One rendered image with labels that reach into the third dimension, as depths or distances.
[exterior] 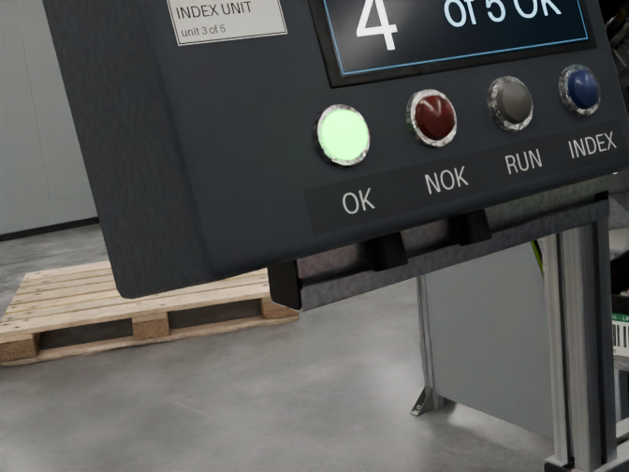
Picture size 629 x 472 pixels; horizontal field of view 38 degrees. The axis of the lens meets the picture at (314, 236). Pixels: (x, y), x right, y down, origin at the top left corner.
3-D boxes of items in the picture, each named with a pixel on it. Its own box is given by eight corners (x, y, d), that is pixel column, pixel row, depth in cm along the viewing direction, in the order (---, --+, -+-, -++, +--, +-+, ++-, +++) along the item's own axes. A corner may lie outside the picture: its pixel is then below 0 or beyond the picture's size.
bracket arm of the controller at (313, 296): (573, 213, 60) (570, 168, 60) (610, 217, 58) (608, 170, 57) (270, 302, 48) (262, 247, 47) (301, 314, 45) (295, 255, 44)
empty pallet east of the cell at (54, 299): (268, 265, 474) (265, 237, 471) (299, 320, 378) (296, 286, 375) (30, 300, 457) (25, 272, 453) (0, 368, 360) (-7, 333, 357)
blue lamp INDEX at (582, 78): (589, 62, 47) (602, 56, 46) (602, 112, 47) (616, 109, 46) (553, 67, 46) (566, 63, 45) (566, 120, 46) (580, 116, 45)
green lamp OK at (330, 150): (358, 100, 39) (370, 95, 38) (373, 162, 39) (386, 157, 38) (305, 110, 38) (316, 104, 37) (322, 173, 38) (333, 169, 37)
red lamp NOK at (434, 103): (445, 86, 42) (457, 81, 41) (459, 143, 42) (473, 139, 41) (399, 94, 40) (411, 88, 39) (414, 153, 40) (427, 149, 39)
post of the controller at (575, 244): (582, 445, 64) (569, 167, 60) (619, 458, 61) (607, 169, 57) (553, 460, 62) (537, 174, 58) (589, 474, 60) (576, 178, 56)
